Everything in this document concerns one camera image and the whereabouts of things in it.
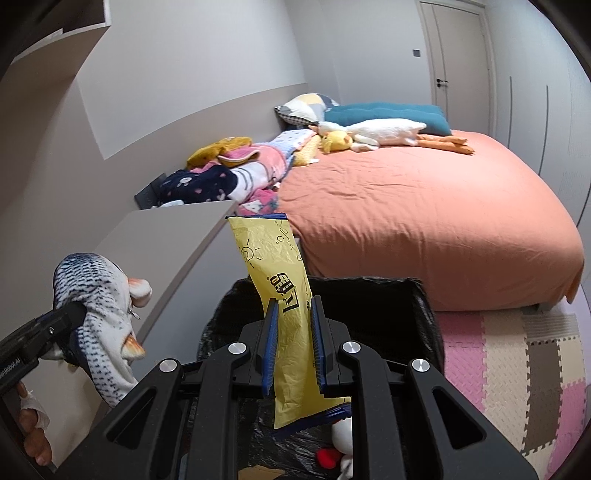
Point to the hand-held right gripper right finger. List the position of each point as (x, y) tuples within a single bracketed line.
[(318, 350)]

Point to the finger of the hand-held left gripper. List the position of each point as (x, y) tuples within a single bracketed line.
[(62, 323)]

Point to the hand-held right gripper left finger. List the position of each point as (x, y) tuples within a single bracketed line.
[(270, 350)]

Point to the blue white fish plush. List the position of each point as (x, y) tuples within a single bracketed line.
[(101, 295)]

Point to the trash bin with black bag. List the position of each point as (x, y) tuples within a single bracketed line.
[(369, 304)]

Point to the yellow snack packet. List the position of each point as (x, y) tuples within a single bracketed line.
[(277, 263)]

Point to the person's left hand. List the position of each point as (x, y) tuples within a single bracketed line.
[(34, 424)]

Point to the white dog plush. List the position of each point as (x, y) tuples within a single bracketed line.
[(342, 438)]

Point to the red ball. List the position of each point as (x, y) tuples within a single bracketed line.
[(327, 458)]

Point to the brown cardboard piece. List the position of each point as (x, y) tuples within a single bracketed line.
[(258, 474)]

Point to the grey cabinet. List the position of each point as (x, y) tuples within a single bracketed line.
[(171, 249)]

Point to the black crate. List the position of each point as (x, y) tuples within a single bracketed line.
[(147, 194)]

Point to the bed with orange sheet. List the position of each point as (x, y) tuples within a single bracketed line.
[(415, 207)]

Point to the navy patterned blanket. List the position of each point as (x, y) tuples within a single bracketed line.
[(198, 184)]

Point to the pink printed blanket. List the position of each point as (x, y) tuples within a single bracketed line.
[(268, 166)]

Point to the pastel foam puzzle mat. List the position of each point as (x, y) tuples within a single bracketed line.
[(508, 369)]

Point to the yellow banana-shaped cushion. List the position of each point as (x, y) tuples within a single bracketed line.
[(307, 154)]

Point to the mustard yellow cloth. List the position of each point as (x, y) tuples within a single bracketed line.
[(217, 150)]

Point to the yellow duck plush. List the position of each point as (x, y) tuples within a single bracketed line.
[(336, 142)]

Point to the white dotted pillow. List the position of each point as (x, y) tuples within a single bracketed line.
[(295, 138)]

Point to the white goose plush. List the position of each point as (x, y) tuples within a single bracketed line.
[(388, 131)]

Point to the patchwork patterned pillow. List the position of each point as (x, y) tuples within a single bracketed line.
[(304, 108)]

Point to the long teal pillow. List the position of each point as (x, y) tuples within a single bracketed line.
[(392, 113)]

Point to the beige door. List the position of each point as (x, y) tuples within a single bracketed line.
[(461, 60)]

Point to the white wardrobe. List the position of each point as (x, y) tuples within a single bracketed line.
[(531, 92)]

